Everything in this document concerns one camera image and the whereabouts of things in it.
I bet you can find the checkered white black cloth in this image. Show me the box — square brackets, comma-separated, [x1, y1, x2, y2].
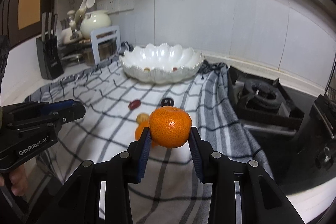
[27, 60, 270, 223]

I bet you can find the cream ceramic kettle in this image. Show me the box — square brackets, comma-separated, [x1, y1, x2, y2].
[80, 10, 112, 39]

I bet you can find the white wall socket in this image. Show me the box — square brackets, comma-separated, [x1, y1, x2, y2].
[107, 0, 119, 14]
[119, 0, 134, 12]
[97, 1, 108, 10]

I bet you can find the black knife block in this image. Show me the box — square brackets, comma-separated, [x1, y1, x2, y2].
[36, 36, 64, 80]

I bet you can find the person left hand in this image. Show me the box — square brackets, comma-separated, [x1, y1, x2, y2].
[9, 165, 28, 197]

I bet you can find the black gas stove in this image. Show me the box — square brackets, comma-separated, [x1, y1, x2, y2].
[227, 67, 304, 131]

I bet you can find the dark cherry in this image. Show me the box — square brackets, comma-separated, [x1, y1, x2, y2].
[160, 97, 174, 107]

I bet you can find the large orange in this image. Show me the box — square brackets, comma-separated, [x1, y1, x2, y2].
[134, 120, 158, 148]

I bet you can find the white scalloped bowl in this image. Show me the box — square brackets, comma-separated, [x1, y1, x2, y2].
[120, 43, 205, 84]

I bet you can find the steel pot under rack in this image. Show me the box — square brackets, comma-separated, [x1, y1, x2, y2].
[82, 39, 117, 67]

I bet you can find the small mandarin orange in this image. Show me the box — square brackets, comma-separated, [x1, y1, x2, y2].
[149, 106, 192, 148]

